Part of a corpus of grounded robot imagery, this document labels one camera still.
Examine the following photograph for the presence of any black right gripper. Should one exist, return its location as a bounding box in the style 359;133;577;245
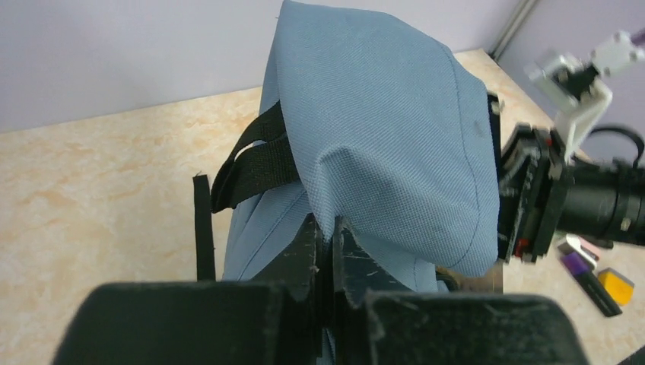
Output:
497;123;572;263

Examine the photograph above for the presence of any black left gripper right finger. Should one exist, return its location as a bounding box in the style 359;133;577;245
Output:
331;217;588;364

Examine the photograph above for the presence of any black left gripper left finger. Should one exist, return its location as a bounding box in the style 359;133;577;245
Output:
53;215;322;364

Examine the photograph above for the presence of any blue student backpack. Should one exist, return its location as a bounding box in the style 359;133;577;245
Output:
211;1;499;293

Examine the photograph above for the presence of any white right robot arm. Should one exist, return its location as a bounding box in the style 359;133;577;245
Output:
495;124;644;263

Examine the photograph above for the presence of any purple cap black marker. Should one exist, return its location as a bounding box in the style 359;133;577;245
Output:
560;252;622;318

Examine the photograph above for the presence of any yellow grey sharpener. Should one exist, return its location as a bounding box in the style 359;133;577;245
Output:
597;268;635;306

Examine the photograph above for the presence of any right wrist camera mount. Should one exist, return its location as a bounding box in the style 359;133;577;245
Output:
525;30;644;163

